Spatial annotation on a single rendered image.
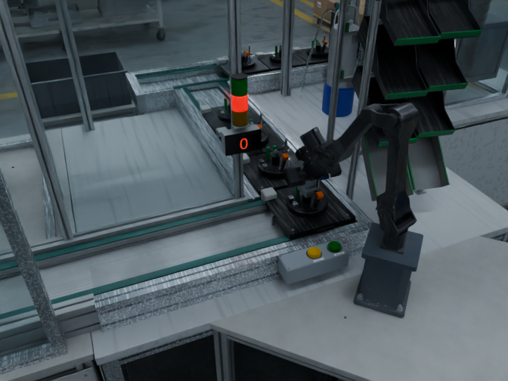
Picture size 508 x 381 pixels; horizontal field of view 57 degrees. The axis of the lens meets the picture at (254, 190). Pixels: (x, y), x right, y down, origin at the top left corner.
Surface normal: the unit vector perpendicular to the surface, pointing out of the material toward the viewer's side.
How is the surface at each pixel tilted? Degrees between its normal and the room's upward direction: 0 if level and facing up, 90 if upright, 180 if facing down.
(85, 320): 90
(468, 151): 90
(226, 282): 90
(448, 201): 0
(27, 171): 0
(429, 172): 45
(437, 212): 0
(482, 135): 90
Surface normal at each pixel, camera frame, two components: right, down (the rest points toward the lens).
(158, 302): 0.38, 0.53
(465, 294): 0.00, -0.82
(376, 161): 0.14, -0.18
